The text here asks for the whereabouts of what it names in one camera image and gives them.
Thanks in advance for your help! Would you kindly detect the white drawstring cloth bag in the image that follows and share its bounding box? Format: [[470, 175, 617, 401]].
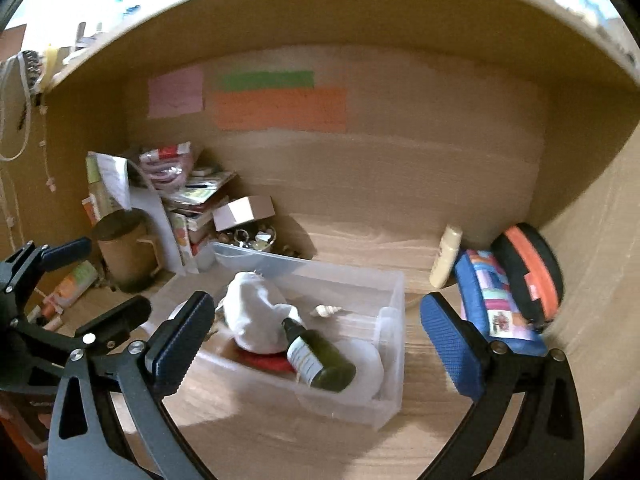
[[221, 272, 303, 356]]

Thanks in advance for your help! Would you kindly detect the red velvet drawstring pouch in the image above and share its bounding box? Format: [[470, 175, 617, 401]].
[[236, 348, 295, 374]]

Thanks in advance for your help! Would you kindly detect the white round jar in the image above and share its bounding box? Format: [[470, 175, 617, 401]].
[[335, 339, 384, 404]]

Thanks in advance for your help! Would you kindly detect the dark green spray bottle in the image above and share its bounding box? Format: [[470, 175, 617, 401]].
[[282, 318, 356, 392]]

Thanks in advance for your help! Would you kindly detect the white seashell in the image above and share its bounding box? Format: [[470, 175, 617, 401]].
[[310, 304, 343, 318]]

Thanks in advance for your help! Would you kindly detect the orange green tube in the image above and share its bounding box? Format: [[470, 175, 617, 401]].
[[43, 260, 99, 309]]

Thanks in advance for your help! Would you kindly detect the white document stand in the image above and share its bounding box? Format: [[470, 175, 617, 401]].
[[86, 152, 184, 274]]

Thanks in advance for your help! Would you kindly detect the stack of books and papers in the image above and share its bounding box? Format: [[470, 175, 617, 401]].
[[136, 141, 235, 274]]

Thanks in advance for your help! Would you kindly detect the blue patchwork pouch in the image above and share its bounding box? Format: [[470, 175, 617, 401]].
[[454, 249, 548, 356]]

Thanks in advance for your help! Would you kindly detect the black orange zipper case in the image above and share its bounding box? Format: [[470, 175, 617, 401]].
[[490, 222, 564, 332]]

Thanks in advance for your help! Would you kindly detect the bowl of trinkets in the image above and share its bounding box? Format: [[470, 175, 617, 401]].
[[216, 224, 277, 252]]

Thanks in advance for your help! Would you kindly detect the small pink white box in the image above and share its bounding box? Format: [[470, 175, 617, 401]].
[[213, 195, 276, 232]]

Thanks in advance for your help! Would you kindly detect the beige lotion tube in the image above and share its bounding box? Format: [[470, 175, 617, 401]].
[[428, 224, 463, 289]]

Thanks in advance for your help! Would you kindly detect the pink sticky note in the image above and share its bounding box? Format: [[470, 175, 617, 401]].
[[146, 65, 204, 119]]

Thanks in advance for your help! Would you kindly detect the clear plastic storage bin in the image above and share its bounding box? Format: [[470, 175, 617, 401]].
[[142, 242, 407, 432]]

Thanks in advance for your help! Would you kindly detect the green sticky note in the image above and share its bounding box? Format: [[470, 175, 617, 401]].
[[218, 70, 314, 92]]

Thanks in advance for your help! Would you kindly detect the orange sticky note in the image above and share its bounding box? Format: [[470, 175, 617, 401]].
[[212, 88, 348, 133]]

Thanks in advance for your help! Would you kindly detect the wooden upper shelf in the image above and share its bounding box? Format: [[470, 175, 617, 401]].
[[51, 0, 639, 91]]

